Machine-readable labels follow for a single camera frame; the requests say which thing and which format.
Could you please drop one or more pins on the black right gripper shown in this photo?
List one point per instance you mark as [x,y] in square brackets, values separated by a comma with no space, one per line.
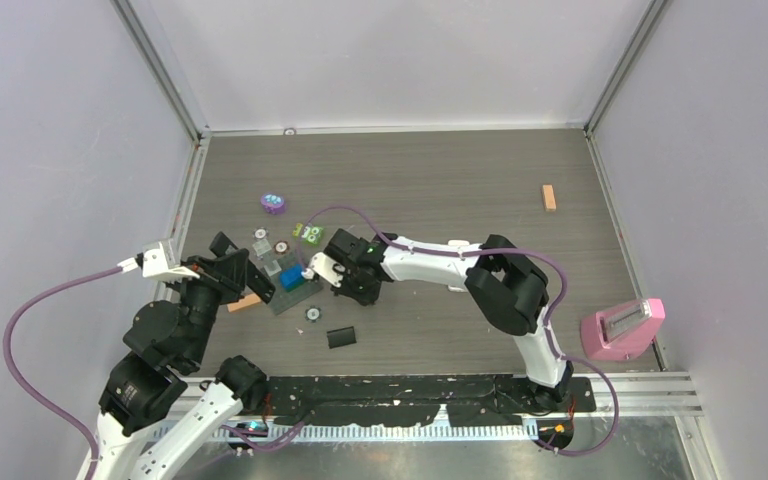
[368,298]

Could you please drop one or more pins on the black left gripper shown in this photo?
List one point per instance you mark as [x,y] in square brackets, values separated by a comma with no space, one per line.
[227,271]

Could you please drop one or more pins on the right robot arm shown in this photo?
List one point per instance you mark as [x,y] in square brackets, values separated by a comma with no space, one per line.
[509,289]

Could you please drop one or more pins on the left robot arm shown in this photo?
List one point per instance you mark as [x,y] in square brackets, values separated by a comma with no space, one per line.
[167,341]

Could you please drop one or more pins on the white remote control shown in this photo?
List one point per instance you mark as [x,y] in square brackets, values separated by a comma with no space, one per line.
[457,243]

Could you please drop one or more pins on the orange wooden block near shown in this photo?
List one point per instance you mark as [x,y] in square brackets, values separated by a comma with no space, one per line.
[245,302]

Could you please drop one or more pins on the orange wooden block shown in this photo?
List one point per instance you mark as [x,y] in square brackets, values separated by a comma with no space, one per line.
[549,198]
[245,302]

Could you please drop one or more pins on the grey building brick piece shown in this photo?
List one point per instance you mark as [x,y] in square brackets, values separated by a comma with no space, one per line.
[262,247]

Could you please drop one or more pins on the green monster toy block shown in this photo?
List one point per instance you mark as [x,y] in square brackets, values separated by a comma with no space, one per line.
[308,233]

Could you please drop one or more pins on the blue building brick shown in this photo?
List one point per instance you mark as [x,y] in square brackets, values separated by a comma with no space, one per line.
[292,277]

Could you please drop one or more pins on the grey building baseplate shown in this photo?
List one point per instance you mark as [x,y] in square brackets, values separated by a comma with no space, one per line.
[281,301]

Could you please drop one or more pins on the blue poker chip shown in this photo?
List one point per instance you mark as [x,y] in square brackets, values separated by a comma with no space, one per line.
[313,314]

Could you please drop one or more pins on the black battery cover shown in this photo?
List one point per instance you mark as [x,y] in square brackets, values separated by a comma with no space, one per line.
[342,337]

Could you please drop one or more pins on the purple monster toy block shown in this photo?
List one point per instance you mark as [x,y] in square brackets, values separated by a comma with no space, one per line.
[273,204]

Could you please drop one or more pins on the orange wooden block far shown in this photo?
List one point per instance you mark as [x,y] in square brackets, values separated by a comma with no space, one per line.
[549,198]

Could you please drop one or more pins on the pink toy toaster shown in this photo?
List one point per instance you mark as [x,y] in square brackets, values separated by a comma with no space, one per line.
[623,332]

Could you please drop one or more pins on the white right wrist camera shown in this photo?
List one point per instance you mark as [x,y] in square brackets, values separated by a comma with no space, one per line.
[325,268]

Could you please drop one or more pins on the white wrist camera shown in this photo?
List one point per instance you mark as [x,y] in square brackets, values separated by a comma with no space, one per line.
[159,261]
[325,268]

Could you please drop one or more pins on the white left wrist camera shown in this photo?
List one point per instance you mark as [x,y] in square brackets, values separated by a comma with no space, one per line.
[159,261]

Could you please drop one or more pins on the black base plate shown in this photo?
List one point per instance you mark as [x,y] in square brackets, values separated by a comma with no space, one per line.
[414,400]

